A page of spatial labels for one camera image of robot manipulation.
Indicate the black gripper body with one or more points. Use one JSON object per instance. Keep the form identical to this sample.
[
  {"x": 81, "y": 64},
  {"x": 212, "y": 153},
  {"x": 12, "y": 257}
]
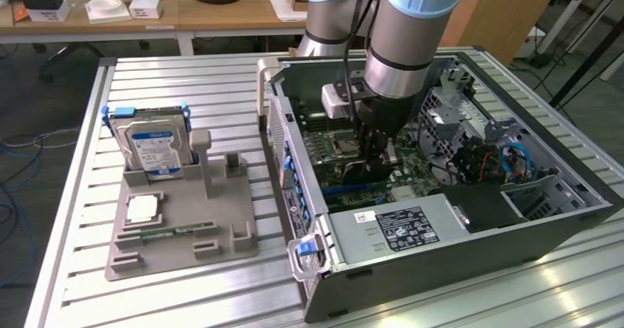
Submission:
[{"x": 385, "y": 118}]

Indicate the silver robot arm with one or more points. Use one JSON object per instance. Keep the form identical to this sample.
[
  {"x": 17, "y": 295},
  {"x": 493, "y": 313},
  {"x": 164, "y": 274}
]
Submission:
[{"x": 404, "y": 32}]

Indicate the green motherboard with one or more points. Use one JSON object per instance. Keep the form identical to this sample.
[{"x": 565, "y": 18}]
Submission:
[{"x": 415, "y": 167}]

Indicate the CPU socket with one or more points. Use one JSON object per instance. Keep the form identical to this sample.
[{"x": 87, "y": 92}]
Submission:
[{"x": 343, "y": 143}]

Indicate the silver chipset heatsink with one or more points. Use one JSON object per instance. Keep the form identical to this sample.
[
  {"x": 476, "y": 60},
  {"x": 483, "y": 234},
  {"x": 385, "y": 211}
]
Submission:
[{"x": 403, "y": 193}]

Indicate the blue expansion slot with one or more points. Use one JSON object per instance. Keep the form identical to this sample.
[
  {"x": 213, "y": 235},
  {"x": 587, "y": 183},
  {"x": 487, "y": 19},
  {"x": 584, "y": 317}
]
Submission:
[{"x": 345, "y": 191}]

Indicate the black RAM slot bank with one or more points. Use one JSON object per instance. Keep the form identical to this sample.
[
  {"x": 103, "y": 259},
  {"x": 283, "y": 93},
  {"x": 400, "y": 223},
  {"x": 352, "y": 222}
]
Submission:
[
  {"x": 313, "y": 123},
  {"x": 325, "y": 169}
]

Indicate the metal disk bay cage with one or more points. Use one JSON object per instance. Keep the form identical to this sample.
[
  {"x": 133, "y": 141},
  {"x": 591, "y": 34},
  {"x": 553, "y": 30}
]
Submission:
[{"x": 441, "y": 120}]

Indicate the silver power supply unit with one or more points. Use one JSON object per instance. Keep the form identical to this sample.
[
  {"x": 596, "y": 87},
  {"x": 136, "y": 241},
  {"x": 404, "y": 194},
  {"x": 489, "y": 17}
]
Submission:
[{"x": 351, "y": 233}]

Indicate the blue case latch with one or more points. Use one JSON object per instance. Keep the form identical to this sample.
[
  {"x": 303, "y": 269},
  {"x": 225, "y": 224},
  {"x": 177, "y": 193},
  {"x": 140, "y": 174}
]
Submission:
[{"x": 305, "y": 249}]

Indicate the black open PC case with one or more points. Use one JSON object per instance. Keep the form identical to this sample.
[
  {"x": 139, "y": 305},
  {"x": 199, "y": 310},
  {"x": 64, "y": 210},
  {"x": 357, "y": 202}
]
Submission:
[{"x": 439, "y": 269}]

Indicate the white flat box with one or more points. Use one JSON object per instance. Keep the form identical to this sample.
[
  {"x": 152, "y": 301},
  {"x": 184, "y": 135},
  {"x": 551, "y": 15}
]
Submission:
[{"x": 285, "y": 10}]

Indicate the wooden cabinet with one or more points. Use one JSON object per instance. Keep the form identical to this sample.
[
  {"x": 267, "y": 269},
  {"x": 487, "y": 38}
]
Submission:
[{"x": 497, "y": 14}]

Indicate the grey parts rack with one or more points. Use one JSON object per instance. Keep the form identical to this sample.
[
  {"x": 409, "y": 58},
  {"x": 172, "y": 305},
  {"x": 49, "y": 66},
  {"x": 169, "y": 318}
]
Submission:
[{"x": 195, "y": 211}]

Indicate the black slanted pole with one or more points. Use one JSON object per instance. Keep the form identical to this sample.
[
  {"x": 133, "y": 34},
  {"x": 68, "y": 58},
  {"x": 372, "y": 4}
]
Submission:
[{"x": 584, "y": 65}]

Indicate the hard disk with blue carrier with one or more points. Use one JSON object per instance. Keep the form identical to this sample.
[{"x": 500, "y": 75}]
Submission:
[{"x": 151, "y": 149}]

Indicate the green RAM stick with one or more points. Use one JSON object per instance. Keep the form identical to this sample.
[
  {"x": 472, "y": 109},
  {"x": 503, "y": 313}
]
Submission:
[{"x": 165, "y": 231}]

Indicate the silver CPU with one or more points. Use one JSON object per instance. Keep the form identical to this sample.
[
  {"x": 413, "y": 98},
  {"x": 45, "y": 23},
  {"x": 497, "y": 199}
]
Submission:
[{"x": 141, "y": 209}]

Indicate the white paper label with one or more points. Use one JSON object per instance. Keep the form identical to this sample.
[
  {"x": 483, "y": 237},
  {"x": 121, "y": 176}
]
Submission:
[{"x": 160, "y": 26}]

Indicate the white labelled box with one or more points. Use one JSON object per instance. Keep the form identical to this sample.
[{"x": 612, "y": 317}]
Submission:
[{"x": 145, "y": 8}]

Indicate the white box with round recess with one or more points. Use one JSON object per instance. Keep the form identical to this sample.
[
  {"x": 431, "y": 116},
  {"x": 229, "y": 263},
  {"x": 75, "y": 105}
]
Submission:
[{"x": 108, "y": 12}]

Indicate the black chair base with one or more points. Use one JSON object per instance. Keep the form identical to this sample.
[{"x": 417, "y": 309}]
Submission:
[{"x": 63, "y": 52}]

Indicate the wooden desk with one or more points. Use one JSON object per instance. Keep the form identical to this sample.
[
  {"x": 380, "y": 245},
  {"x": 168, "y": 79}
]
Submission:
[{"x": 73, "y": 26}]

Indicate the white box with black lid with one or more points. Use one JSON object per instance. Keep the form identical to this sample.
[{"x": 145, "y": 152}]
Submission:
[{"x": 45, "y": 12}]

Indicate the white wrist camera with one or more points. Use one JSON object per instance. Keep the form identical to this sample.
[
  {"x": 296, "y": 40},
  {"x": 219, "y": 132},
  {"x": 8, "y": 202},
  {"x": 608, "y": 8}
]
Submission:
[{"x": 336, "y": 101}]

